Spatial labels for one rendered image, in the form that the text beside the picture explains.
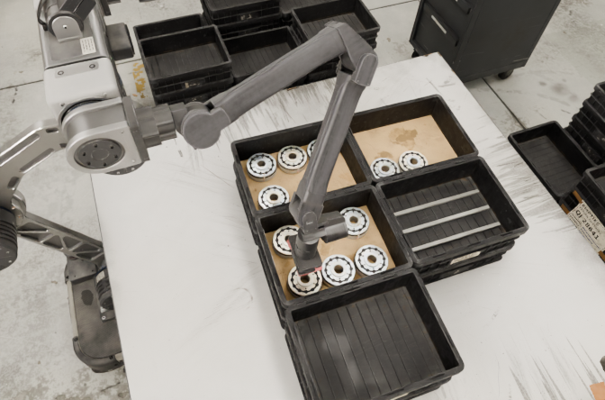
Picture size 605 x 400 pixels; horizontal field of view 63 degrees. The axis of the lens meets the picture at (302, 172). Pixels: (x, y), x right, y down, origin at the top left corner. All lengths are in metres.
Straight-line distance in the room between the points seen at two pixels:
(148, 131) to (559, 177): 2.18
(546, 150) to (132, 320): 2.14
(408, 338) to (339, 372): 0.22
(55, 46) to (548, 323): 1.60
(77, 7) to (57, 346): 1.70
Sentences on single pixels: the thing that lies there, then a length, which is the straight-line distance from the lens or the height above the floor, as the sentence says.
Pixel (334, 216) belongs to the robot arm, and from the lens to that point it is 1.23.
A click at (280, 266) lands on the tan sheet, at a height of 0.83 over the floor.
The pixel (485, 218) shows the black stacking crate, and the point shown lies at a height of 0.83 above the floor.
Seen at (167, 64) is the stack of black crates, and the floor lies 0.49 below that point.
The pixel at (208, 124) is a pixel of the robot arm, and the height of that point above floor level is 1.47.
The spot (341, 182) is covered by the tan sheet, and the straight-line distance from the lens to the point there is 1.70.
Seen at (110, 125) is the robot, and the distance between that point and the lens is 1.00.
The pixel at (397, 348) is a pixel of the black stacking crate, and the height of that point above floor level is 0.83.
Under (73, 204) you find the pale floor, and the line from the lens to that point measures 2.81.
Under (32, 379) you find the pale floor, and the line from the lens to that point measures 2.50.
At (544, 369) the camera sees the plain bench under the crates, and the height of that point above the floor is 0.70.
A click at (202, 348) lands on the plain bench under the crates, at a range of 1.61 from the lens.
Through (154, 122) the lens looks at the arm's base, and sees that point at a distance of 1.02.
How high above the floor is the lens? 2.23
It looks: 55 degrees down
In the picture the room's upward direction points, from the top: 5 degrees clockwise
